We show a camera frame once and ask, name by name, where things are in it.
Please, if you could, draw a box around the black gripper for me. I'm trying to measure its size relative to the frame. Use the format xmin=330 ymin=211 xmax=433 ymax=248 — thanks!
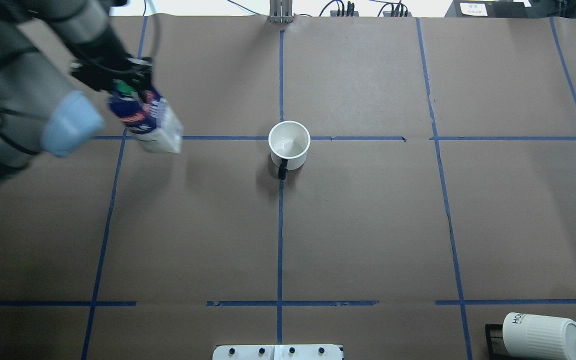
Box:
xmin=70 ymin=57 xmax=153 ymax=101

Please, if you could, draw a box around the blue milk carton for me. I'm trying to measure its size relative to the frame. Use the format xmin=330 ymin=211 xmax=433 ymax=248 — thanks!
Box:
xmin=108 ymin=80 xmax=184 ymax=154

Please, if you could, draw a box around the white smiley mug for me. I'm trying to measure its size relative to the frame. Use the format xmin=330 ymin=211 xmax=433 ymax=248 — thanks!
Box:
xmin=267 ymin=120 xmax=311 ymax=181

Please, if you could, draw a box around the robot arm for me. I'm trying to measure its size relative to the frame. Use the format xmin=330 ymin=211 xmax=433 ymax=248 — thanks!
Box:
xmin=0 ymin=0 xmax=153 ymax=185

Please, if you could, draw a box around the white ribbed mug far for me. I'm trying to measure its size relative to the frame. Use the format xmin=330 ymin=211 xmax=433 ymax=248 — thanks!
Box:
xmin=502 ymin=312 xmax=576 ymax=360

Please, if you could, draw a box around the aluminium frame post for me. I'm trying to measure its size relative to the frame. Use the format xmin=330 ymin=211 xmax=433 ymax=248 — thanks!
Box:
xmin=268 ymin=0 xmax=295 ymax=24

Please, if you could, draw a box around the black wire mug rack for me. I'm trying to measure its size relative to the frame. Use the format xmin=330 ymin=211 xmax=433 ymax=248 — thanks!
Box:
xmin=484 ymin=323 xmax=509 ymax=360

